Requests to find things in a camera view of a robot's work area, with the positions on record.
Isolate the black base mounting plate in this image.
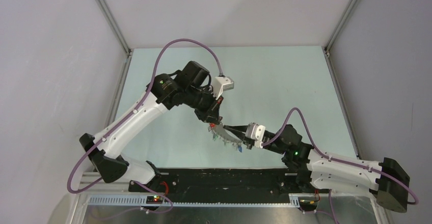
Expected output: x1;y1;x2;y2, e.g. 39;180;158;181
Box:
128;168;329;203

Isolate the aluminium frame post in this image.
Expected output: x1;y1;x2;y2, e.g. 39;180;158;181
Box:
323;0;361;57
95;0;131;57

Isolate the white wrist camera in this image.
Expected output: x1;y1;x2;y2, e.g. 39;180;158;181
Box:
246;122;266;132
211;76;234;99

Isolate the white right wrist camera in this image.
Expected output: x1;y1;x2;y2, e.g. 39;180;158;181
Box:
246;122;266;132

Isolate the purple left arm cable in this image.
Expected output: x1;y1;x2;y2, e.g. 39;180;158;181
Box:
67;38;224;195

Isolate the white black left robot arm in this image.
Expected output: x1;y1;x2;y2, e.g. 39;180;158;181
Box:
79;61;234;192

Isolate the right aluminium frame post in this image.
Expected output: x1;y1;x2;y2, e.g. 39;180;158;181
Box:
323;0;361;57

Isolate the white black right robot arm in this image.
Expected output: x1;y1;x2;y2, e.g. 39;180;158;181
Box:
212;123;410;213

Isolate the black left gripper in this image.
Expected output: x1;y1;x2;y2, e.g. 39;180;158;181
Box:
183;85;223;124

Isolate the left aluminium frame post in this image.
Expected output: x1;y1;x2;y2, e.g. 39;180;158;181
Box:
95;0;131;57

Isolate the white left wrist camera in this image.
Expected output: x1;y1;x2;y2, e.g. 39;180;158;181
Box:
211;76;234;99

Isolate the grey slotted cable duct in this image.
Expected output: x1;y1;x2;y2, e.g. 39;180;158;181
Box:
87;194;300;208

